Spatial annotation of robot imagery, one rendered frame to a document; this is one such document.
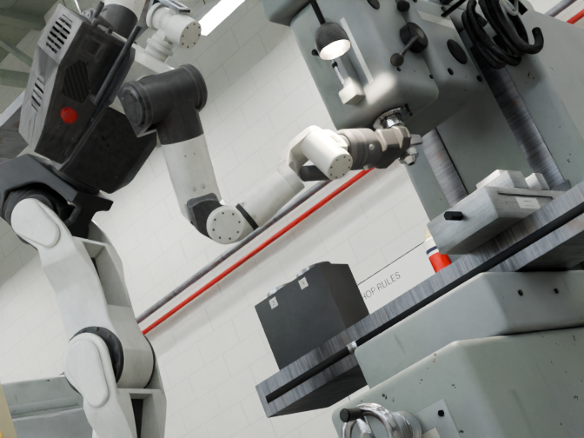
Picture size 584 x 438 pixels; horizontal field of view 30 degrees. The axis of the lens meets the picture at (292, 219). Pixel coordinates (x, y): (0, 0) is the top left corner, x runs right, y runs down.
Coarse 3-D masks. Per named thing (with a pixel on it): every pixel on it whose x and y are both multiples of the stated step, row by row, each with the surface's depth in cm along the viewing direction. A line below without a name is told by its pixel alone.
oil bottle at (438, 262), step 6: (426, 234) 230; (426, 240) 229; (432, 240) 228; (426, 246) 228; (432, 246) 227; (426, 252) 229; (432, 252) 227; (438, 252) 227; (432, 258) 227; (438, 258) 226; (444, 258) 226; (432, 264) 227; (438, 264) 226; (444, 264) 226; (438, 270) 226
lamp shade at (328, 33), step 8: (328, 24) 228; (336, 24) 229; (320, 32) 228; (328, 32) 227; (336, 32) 227; (344, 32) 228; (320, 40) 228; (328, 40) 227; (336, 40) 226; (344, 40) 232; (320, 48) 228; (328, 48) 234; (336, 48) 233; (344, 48) 232; (320, 56) 230; (328, 56) 233; (336, 56) 233
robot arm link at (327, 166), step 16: (304, 144) 227; (320, 144) 224; (336, 144) 224; (352, 144) 227; (320, 160) 223; (336, 160) 221; (352, 160) 224; (304, 176) 228; (320, 176) 228; (336, 176) 224
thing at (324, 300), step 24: (312, 264) 254; (336, 264) 255; (288, 288) 255; (312, 288) 250; (336, 288) 250; (264, 312) 259; (288, 312) 254; (312, 312) 250; (336, 312) 246; (360, 312) 251; (288, 336) 254; (312, 336) 250; (288, 360) 254
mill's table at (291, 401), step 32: (576, 192) 202; (544, 224) 206; (576, 224) 202; (480, 256) 215; (512, 256) 210; (544, 256) 209; (576, 256) 219; (416, 288) 224; (448, 288) 219; (384, 320) 229; (320, 352) 240; (352, 352) 234; (288, 384) 245; (320, 384) 240; (352, 384) 252
